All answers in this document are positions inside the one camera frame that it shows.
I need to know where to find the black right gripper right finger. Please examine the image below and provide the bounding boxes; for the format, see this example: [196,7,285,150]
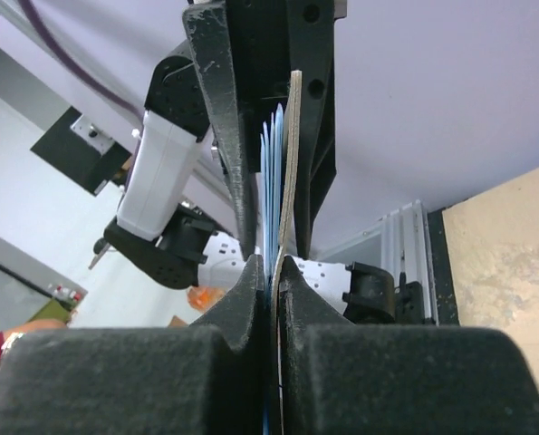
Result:
[279,257,539,434]

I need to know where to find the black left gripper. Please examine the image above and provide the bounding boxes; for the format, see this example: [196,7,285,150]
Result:
[182,1,336,256]

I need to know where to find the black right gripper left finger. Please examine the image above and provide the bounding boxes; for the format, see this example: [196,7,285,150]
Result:
[0,256,264,434]

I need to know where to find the grey card holder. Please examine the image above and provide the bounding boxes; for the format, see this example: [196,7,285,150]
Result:
[260,70,303,434]

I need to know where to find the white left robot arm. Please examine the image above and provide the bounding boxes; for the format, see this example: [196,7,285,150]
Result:
[104,1,424,324]

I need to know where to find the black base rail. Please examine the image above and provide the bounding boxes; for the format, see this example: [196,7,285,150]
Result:
[428,208,460,326]

